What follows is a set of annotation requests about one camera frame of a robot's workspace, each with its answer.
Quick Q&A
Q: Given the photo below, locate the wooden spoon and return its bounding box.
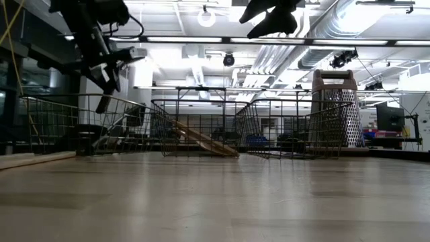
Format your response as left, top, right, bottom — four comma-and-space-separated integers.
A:
0, 151, 77, 171

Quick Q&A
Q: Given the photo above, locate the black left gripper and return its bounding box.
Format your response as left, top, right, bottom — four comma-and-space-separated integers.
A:
80, 47, 148, 95

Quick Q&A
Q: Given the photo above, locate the black computer monitor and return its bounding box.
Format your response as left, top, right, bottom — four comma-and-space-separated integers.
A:
376, 102, 406, 132

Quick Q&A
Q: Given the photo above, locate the black round ceiling lamp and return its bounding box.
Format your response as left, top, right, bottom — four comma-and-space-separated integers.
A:
222, 52, 236, 67

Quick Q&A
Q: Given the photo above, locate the black ceiling track lamp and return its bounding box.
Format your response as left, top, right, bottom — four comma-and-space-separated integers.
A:
330, 48, 359, 69
364, 80, 384, 91

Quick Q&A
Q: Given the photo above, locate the metal box grater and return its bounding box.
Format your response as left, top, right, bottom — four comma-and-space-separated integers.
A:
310, 69, 366, 156

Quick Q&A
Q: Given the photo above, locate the silver ventilation duct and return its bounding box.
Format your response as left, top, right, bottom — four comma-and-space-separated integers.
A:
297, 0, 380, 71

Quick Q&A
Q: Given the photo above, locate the white partition panel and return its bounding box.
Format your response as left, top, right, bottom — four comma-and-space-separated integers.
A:
398, 93, 430, 152

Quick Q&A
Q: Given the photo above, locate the bronze wire basket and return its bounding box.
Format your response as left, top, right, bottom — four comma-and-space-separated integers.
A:
234, 98, 353, 160
150, 99, 243, 158
19, 93, 174, 158

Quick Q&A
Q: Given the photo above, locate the yellow hanging cable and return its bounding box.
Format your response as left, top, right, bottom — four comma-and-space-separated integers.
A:
0, 0, 26, 95

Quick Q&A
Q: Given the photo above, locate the long ceiling light bar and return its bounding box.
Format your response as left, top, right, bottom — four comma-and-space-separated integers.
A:
63, 34, 430, 47

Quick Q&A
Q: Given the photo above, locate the black background desk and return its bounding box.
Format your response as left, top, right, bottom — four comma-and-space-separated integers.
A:
362, 136, 423, 151

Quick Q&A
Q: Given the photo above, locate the wooden slotted spatula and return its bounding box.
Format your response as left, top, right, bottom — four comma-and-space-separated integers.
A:
171, 119, 240, 158

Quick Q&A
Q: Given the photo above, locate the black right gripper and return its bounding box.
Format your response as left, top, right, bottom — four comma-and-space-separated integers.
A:
239, 0, 305, 40

